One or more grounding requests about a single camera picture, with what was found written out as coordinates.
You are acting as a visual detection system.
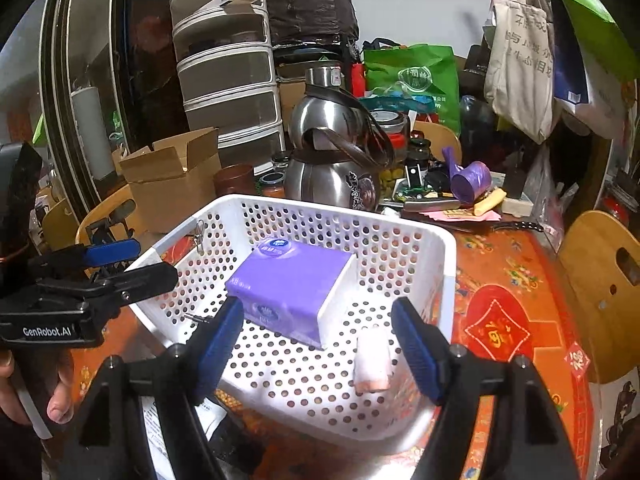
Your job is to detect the brown cup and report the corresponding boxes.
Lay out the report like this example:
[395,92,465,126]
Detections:
[214,164,257,198]

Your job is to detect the person's left hand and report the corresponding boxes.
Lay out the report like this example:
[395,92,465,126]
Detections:
[0,347,76,427]

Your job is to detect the dark plastic bottle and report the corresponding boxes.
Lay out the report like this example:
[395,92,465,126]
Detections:
[459,95,496,161]

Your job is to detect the green shopping bag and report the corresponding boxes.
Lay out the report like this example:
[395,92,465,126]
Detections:
[363,40,461,136]

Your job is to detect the glass cabinet door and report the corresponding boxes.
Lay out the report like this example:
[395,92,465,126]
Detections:
[40,0,131,216]

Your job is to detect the black phone stand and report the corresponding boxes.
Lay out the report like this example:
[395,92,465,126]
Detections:
[85,200,138,246]

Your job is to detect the small white pink towel roll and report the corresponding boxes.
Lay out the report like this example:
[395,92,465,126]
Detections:
[352,327,392,392]

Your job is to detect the beige canvas tote bag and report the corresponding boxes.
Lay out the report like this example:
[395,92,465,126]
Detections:
[484,0,561,143]

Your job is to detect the small glass jar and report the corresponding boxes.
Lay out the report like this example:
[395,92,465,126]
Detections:
[260,172,286,200]

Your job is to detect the open cardboard box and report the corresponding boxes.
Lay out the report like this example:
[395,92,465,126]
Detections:
[112,127,223,233]

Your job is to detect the black handled knife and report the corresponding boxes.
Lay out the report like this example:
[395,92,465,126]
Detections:
[492,220,546,233]

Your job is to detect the wooden chair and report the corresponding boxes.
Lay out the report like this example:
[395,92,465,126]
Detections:
[41,184,146,261]
[557,210,640,386]

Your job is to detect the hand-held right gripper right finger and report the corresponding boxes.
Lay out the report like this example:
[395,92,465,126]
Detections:
[390,297,583,480]

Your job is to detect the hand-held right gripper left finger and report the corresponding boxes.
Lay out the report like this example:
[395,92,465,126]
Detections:
[60,296,246,480]

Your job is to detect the purple tissue pack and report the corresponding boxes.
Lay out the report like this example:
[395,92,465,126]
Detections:
[225,238,358,351]

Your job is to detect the white paper bag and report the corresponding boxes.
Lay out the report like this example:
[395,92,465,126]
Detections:
[560,55,628,138]

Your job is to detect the white plastic drawer tower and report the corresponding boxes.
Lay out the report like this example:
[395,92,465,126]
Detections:
[169,0,287,161]

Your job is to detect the stainless steel gourd kettle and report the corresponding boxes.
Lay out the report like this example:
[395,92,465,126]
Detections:
[284,66,396,211]

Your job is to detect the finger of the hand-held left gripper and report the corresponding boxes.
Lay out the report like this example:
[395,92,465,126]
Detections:
[27,238,142,270]
[37,261,179,307]

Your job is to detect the blue paper bag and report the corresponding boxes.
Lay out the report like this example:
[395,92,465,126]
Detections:
[550,5,591,106]

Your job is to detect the yellow cloth roll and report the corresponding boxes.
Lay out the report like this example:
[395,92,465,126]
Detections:
[472,190,508,217]

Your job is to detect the red floral tablecloth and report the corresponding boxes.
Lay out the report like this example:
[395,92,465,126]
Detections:
[65,220,596,480]

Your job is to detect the white perforated plastic basket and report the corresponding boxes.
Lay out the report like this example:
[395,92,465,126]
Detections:
[122,194,457,453]

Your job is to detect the lime green bag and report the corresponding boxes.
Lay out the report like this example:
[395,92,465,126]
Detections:
[537,0,640,83]

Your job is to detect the black plastic bag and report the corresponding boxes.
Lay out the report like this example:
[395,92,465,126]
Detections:
[265,0,360,48]

